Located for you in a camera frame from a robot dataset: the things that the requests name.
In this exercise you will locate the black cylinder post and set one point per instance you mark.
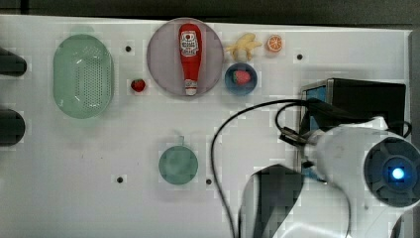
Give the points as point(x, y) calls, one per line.
point(12, 128)
point(11, 64)

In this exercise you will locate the orange slice toy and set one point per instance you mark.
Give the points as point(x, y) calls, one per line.
point(274, 44)

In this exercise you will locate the peeled banana toy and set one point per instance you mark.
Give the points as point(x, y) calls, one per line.
point(241, 50)

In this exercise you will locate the red ketchup bottle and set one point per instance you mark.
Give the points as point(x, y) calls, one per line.
point(190, 51)

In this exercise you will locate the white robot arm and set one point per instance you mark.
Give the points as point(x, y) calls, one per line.
point(365, 179)

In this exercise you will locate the blue bowl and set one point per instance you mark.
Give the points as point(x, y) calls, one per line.
point(240, 89)

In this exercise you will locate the red strawberry on table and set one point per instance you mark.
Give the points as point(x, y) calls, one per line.
point(138, 85)

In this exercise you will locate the green mug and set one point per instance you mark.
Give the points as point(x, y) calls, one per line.
point(178, 164)

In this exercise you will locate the black toaster oven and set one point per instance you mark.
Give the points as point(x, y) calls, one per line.
point(365, 99)

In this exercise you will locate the strawberry in blue bowl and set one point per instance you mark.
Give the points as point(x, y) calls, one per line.
point(241, 77)

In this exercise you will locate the grey round plate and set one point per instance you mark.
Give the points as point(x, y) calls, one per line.
point(164, 60)

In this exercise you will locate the green perforated colander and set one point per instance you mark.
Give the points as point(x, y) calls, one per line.
point(83, 77)

